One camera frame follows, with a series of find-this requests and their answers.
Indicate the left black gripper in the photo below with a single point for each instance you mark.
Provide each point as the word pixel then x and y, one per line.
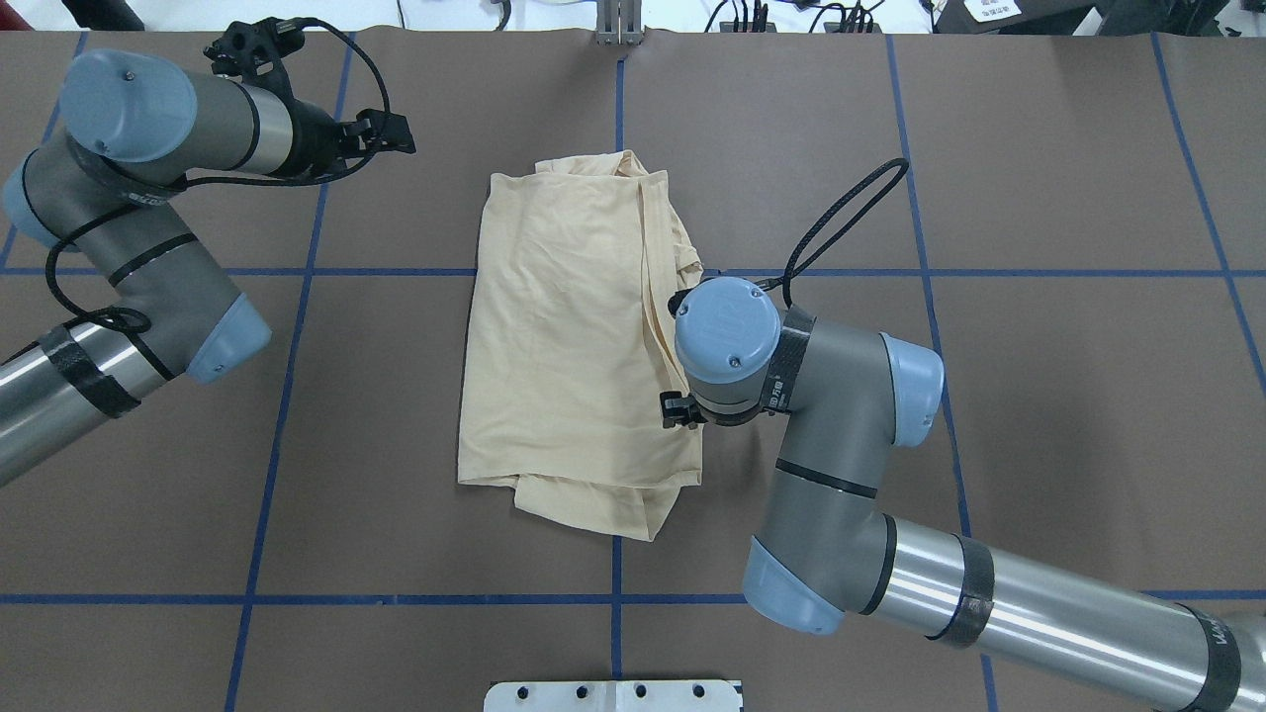
pixel 317 141

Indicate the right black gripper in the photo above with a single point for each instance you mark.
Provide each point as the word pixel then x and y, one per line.
pixel 676 409

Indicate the beige long sleeve shirt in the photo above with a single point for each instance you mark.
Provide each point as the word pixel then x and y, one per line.
pixel 571 342

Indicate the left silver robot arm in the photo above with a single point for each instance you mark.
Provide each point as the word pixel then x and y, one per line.
pixel 147 301

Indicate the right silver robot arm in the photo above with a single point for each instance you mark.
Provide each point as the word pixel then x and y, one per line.
pixel 1069 478

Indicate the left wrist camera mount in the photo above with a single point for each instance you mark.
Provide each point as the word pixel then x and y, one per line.
pixel 253 53

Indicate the aluminium frame post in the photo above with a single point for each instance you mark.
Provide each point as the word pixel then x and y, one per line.
pixel 619 22

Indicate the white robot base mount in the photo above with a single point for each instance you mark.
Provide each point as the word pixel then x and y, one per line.
pixel 617 695

